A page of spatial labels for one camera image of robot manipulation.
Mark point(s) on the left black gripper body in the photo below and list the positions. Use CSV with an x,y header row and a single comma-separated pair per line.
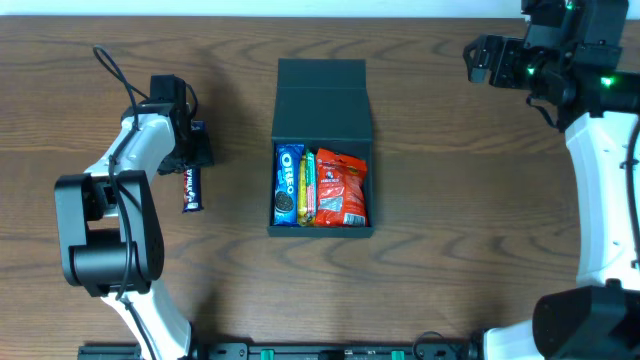
x,y
197,152

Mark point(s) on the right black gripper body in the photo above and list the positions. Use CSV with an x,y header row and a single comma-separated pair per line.
x,y
498,60

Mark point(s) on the blue eclipse mints tin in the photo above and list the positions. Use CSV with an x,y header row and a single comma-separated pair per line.
x,y
198,126

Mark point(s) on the dairy milk chocolate bar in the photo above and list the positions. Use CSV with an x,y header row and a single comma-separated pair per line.
x,y
192,196

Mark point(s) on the blue oreo cookie pack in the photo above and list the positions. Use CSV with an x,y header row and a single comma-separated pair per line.
x,y
288,158

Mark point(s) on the green red candy bar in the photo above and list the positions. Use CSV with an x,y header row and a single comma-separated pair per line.
x,y
310,177

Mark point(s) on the black gift box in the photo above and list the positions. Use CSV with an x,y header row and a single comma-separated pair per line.
x,y
324,103

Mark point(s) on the red snack packet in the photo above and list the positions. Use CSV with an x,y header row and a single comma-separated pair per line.
x,y
340,196

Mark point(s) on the yellow snack packet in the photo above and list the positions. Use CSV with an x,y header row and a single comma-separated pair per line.
x,y
302,194

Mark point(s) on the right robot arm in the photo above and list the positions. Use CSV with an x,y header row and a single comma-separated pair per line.
x,y
599,317

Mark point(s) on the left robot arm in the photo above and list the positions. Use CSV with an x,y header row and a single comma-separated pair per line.
x,y
111,242

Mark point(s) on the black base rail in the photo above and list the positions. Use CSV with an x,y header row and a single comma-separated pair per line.
x,y
433,349

